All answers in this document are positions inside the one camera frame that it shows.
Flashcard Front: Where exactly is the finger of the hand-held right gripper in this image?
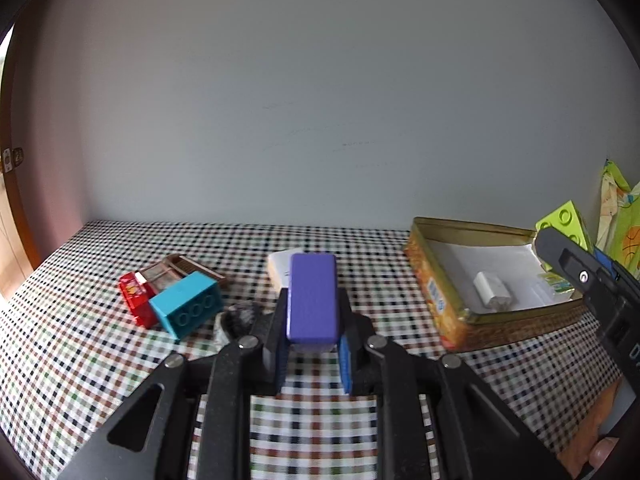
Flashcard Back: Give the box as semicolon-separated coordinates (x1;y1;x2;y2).
594;249;640;286
535;226;618;311

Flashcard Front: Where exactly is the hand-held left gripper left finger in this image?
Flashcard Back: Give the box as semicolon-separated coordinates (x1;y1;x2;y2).
57;287;291;480

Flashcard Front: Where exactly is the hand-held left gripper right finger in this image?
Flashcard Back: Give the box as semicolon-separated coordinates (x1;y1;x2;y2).
337;287;576;480

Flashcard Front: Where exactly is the purple rectangular block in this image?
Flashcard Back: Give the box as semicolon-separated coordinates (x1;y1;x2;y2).
286;252;342;346

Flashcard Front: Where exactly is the white carton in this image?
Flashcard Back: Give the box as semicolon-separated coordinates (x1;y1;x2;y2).
266;247;306;293

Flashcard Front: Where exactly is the gold tin box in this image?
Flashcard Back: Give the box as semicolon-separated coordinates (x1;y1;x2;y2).
404;216;591;353

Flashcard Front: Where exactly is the teal building brick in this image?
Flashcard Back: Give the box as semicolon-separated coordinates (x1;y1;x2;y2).
149;272;223;338

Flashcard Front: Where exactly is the red box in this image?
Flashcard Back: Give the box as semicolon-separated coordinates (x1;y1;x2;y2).
119;270;161;329

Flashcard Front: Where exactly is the person's right hand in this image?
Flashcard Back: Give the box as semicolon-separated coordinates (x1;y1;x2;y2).
565;377;626;480

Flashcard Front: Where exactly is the green label clear plastic box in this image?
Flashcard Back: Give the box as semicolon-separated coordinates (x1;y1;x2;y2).
532;272;575;306

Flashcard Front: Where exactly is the lime green building brick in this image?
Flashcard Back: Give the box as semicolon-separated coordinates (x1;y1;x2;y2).
535;200;596;253

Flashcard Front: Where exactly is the green yellow printed cloth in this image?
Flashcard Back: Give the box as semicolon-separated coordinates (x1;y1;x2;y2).
597;160;640;278

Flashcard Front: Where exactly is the white charger plug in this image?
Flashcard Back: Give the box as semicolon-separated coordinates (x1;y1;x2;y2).
472;271;513;309

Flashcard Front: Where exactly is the white paper liner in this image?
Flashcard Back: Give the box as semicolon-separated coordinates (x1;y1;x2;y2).
425;239;573;313

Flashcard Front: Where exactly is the checkered tablecloth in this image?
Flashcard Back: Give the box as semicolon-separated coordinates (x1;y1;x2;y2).
0;220;626;480

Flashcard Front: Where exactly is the brass door hinge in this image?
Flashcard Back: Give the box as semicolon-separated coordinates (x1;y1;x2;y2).
0;147;25;173

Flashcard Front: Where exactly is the brown wooden door frame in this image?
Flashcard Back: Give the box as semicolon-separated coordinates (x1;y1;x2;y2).
0;20;43;306

